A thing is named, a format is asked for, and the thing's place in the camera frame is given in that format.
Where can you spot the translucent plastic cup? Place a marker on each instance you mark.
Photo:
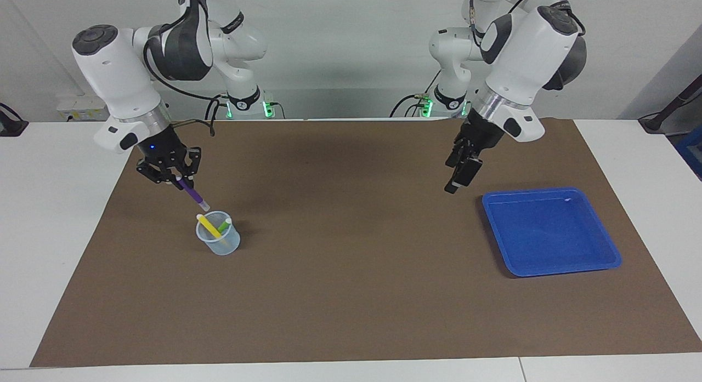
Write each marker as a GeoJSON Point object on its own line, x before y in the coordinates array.
{"type": "Point", "coordinates": [225, 247]}

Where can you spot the brown table mat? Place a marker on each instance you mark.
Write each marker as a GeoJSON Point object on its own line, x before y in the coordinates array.
{"type": "Point", "coordinates": [351, 294]}

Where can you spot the blue plastic tray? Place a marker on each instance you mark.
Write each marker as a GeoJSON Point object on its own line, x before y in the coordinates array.
{"type": "Point", "coordinates": [548, 234]}

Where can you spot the green marker pen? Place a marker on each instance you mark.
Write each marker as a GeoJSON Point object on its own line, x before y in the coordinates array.
{"type": "Point", "coordinates": [225, 226]}

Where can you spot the white power strip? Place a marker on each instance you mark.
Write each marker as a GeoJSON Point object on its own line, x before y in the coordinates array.
{"type": "Point", "coordinates": [82, 108]}

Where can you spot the yellow marker pen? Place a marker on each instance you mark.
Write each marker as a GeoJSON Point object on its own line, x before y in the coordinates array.
{"type": "Point", "coordinates": [208, 226]}

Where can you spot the blue box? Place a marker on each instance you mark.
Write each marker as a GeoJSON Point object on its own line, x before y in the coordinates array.
{"type": "Point", "coordinates": [692, 152]}

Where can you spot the black table clamp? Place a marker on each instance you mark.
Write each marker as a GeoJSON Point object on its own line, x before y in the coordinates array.
{"type": "Point", "coordinates": [11, 127]}

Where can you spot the purple marker pen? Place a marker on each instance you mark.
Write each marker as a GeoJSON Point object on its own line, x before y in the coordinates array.
{"type": "Point", "coordinates": [193, 194]}

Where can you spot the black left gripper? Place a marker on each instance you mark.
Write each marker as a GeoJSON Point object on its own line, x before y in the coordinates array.
{"type": "Point", "coordinates": [480, 135]}

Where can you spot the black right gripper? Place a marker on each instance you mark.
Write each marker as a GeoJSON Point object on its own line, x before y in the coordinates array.
{"type": "Point", "coordinates": [164, 152]}

